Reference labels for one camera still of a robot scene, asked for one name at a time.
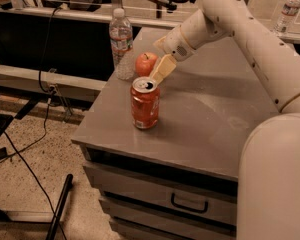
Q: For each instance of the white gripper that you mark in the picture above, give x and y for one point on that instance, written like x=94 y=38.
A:
x=174 y=46

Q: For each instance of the red apple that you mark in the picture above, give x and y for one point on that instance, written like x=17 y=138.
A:
x=144 y=63

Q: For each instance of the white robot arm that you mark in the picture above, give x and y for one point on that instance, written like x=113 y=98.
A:
x=268 y=202

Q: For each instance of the clear water bottle on table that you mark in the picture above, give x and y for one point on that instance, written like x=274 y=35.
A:
x=121 y=39

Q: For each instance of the clear water bottle far right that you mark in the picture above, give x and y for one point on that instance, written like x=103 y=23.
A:
x=288 y=13

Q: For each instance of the orange soda can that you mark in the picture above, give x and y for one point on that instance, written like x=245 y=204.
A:
x=145 y=96

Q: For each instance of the grey drawer cabinet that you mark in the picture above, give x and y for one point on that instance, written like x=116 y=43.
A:
x=177 y=180

